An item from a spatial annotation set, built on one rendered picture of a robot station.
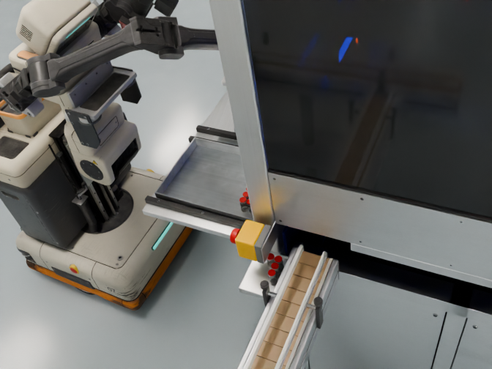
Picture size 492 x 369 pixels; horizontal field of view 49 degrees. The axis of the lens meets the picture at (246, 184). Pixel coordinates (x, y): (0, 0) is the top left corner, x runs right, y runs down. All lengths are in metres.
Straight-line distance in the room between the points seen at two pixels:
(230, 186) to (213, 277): 0.95
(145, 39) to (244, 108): 0.44
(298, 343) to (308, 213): 0.30
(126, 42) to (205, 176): 0.50
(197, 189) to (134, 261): 0.76
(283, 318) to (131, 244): 1.21
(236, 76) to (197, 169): 0.71
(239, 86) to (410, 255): 0.55
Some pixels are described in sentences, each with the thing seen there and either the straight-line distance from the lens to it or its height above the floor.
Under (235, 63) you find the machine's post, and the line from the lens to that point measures 1.06.
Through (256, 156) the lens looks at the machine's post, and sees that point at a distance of 1.21.
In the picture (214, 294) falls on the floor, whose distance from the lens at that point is 2.50.
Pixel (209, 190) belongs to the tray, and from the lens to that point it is 1.67.
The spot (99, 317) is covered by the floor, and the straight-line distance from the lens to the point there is 2.60.
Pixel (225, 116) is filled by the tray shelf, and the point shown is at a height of 0.88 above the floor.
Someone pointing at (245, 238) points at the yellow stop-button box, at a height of 1.03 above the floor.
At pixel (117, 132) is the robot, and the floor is 0.80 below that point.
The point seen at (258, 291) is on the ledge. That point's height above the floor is 0.88.
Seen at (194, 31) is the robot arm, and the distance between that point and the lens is 1.57.
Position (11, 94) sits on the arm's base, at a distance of 1.78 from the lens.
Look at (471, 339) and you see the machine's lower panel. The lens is 1.56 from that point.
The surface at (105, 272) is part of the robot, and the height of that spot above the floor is 0.27.
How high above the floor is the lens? 2.09
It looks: 47 degrees down
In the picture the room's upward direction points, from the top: 11 degrees counter-clockwise
